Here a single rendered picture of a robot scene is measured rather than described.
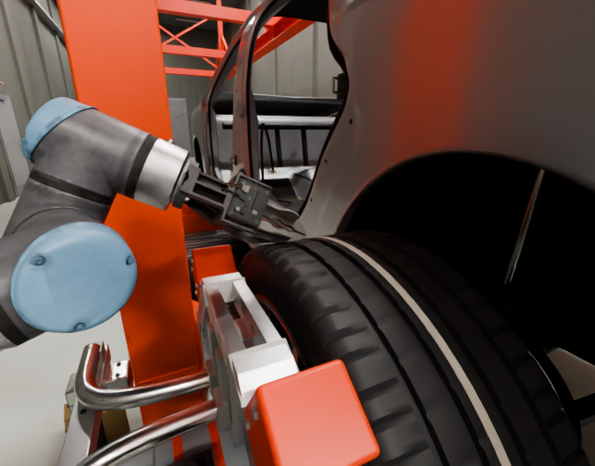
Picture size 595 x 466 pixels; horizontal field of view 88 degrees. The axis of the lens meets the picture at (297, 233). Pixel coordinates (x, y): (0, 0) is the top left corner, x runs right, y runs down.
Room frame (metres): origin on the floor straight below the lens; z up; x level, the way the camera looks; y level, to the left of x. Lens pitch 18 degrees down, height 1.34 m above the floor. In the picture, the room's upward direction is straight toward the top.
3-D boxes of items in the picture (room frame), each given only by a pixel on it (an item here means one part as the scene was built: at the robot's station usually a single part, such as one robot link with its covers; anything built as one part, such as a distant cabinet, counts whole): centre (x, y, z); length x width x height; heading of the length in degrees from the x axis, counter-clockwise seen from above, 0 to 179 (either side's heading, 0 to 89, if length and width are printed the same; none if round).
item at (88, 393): (0.39, 0.23, 1.03); 0.19 x 0.18 x 0.11; 115
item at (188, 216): (2.62, 0.87, 0.69); 0.52 x 0.17 x 0.35; 115
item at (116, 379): (0.42, 0.33, 0.93); 0.09 x 0.05 x 0.05; 115
